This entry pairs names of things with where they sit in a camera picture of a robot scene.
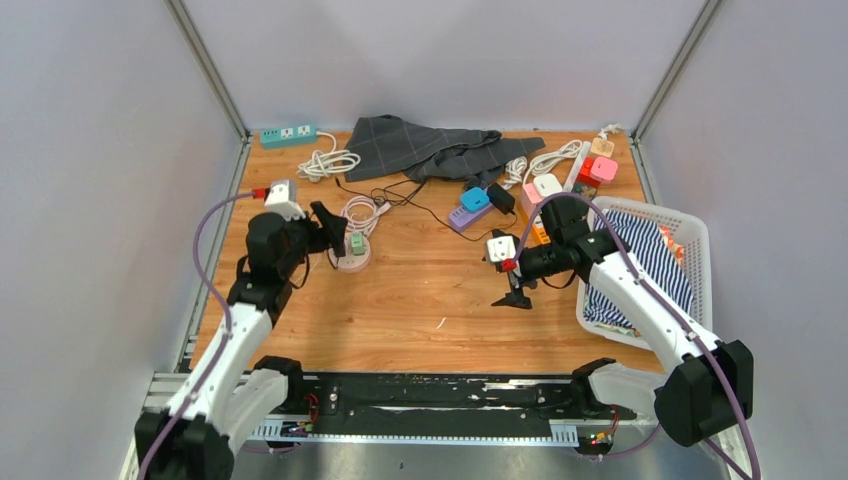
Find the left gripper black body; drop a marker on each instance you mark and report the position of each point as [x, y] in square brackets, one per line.
[312, 239]

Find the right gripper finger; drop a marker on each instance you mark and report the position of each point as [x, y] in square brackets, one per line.
[499, 246]
[514, 299]

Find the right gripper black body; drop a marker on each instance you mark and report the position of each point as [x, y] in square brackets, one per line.
[531, 262]

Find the green plug adapter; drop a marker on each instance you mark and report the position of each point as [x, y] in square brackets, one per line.
[358, 244]

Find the round pink power socket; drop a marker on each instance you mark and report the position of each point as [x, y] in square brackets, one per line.
[349, 263]

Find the teal power strip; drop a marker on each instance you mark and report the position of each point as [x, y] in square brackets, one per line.
[285, 137]

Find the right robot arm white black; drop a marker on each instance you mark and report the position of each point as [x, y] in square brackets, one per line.
[707, 384]

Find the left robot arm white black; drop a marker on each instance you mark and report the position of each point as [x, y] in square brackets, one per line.
[202, 428]

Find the blue square plug adapter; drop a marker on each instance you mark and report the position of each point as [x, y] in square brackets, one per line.
[474, 199]

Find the pink cube socket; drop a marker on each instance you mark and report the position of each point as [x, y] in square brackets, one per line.
[529, 198]

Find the white square plug adapter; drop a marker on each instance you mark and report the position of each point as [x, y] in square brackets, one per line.
[546, 185]

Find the red plug adapter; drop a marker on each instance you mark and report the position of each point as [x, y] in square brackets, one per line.
[584, 175]

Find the pink square plug adapter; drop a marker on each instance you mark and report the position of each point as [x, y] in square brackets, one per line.
[603, 169]

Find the orange power strip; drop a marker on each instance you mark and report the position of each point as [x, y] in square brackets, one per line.
[538, 231]

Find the black power adapter brick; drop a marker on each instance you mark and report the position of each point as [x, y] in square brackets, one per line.
[501, 199]

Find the purple USB power strip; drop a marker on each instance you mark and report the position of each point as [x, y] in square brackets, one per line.
[461, 219]

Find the dark grey checked cloth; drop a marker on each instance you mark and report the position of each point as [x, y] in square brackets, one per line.
[388, 145]

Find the long white power strip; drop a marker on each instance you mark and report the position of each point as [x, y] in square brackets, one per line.
[578, 162]

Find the blue white striped cloth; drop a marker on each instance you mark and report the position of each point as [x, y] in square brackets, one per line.
[661, 258]

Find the beige tag adapter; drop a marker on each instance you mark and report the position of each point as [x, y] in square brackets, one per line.
[601, 147]

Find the white plastic basket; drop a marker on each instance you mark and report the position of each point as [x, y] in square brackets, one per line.
[687, 231]

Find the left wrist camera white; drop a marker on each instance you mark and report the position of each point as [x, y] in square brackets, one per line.
[282, 200]

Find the black mounting base rail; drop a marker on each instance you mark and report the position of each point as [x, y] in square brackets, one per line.
[450, 406]

